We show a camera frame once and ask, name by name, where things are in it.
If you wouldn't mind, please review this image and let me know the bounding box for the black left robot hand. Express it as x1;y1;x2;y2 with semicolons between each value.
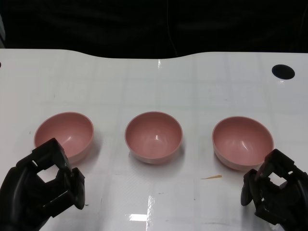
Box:
0;138;86;231

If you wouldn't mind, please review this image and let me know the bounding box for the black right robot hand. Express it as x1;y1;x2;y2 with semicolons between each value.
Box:
240;148;308;231

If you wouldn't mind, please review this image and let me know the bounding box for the pink ribbed plastic bowl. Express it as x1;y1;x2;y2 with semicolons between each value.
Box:
34;111;94;166
124;111;183;166
212;116;275;172

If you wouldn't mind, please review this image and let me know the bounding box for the black round cable grommet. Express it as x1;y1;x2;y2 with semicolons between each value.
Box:
271;64;295;79

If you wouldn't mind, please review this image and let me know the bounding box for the thin dark hanging cable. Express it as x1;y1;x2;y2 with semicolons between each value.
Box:
167;0;179;55

